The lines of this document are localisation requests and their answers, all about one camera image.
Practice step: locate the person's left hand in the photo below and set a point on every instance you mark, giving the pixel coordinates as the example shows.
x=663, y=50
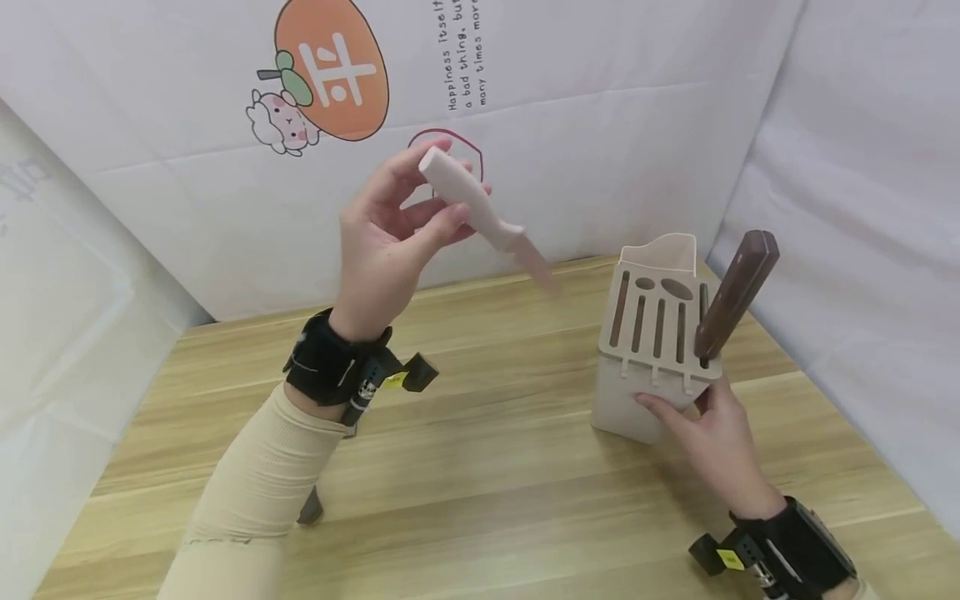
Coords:
x=375, y=250

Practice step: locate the person's right hand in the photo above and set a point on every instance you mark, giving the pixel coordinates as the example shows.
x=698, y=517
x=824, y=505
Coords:
x=720, y=454

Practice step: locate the person's left thumb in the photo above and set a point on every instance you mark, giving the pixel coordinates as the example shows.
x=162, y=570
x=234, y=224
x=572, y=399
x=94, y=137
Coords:
x=439, y=233

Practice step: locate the person's right fingers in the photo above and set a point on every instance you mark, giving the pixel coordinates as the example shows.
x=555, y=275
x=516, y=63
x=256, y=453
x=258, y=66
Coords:
x=716, y=396

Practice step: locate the person's left index finger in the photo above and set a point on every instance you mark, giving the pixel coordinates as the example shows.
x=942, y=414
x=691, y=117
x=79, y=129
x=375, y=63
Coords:
x=409, y=162

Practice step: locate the person's left fingers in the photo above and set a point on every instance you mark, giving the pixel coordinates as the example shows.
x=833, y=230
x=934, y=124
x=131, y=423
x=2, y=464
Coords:
x=427, y=207

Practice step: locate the person's right thumb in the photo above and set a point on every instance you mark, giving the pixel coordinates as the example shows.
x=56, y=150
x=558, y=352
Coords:
x=667, y=408

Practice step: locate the beige knife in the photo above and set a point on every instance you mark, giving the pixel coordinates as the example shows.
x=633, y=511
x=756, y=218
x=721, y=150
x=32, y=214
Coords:
x=480, y=212

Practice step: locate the beige plastic knife block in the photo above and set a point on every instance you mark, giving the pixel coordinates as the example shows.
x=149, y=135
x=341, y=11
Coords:
x=645, y=367

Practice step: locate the black wrist band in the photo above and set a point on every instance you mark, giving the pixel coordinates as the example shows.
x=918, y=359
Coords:
x=330, y=367
x=795, y=546

